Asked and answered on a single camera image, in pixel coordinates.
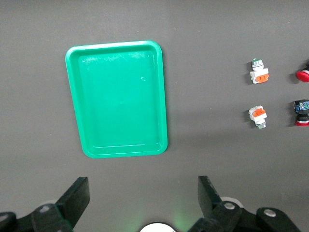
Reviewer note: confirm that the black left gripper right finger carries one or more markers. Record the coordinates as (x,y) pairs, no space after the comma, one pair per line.
(207,198)

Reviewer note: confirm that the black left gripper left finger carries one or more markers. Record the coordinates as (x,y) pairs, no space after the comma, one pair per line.
(72,203)

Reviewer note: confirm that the green push button white body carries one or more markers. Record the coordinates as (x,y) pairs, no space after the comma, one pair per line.
(259,73)

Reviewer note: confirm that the green plastic tray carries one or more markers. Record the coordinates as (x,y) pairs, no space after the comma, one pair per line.
(120,101)

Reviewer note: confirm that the red push button blue base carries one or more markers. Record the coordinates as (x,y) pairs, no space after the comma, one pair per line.
(301,110)
(303,75)

